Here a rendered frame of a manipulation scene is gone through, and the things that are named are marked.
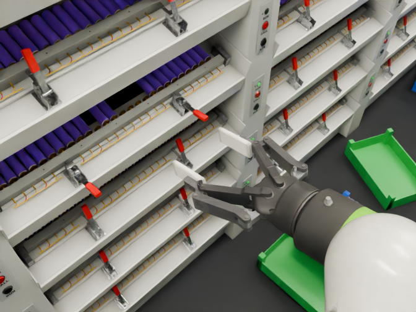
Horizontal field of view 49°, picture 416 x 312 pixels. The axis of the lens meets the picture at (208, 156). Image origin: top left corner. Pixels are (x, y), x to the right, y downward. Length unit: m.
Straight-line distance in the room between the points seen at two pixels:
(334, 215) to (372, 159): 1.41
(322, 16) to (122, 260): 0.82
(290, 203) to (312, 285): 1.02
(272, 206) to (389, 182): 1.32
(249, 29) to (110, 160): 0.39
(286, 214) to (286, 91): 0.77
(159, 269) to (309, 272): 0.52
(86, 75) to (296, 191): 0.39
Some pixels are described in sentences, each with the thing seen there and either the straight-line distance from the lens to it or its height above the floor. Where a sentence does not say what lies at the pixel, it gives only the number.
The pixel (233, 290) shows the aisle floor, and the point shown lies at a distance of 1.58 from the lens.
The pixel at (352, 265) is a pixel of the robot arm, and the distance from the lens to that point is 0.42.
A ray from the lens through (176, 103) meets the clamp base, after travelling 0.97.
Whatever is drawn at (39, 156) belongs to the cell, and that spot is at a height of 0.80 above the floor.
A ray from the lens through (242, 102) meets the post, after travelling 1.14.
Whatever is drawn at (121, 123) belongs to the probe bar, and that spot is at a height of 0.79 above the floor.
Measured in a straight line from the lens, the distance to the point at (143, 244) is 1.26.
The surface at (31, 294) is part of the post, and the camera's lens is 1.04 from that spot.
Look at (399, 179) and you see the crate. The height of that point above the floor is 0.00.
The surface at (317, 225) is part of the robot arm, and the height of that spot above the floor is 0.96.
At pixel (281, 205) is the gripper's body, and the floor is 0.94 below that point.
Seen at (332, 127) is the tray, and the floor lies 0.16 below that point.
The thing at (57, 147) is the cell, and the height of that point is 0.79.
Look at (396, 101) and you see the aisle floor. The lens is 2.27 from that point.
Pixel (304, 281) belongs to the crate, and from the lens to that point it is 1.62.
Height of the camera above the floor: 1.45
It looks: 50 degrees down
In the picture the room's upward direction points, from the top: straight up
